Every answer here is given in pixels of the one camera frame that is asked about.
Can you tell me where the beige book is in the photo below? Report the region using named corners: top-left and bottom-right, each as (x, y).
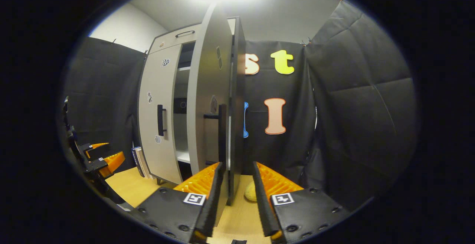
top-left (135, 147), bottom-right (148, 179)

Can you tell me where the grey double-door shoe cabinet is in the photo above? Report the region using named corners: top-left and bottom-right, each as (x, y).
top-left (137, 5), bottom-right (247, 217)

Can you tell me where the grey shoe cabinet door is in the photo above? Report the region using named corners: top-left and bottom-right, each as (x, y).
top-left (187, 5), bottom-right (234, 217)
top-left (138, 44), bottom-right (183, 184)

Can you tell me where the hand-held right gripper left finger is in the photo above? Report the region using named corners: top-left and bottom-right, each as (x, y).
top-left (132, 162), bottom-right (226, 244)

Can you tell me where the white and black book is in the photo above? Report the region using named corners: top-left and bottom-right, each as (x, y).
top-left (140, 146), bottom-right (153, 179)

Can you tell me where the blue book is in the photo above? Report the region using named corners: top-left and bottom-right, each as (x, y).
top-left (131, 148), bottom-right (141, 178)

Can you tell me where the yellow sponge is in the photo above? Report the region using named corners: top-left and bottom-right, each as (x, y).
top-left (244, 180), bottom-right (257, 202)

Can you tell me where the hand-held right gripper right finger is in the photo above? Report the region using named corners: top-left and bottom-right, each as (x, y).
top-left (253, 161), bottom-right (351, 244)

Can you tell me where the black backdrop cloth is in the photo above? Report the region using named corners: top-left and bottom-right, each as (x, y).
top-left (61, 0), bottom-right (418, 215)

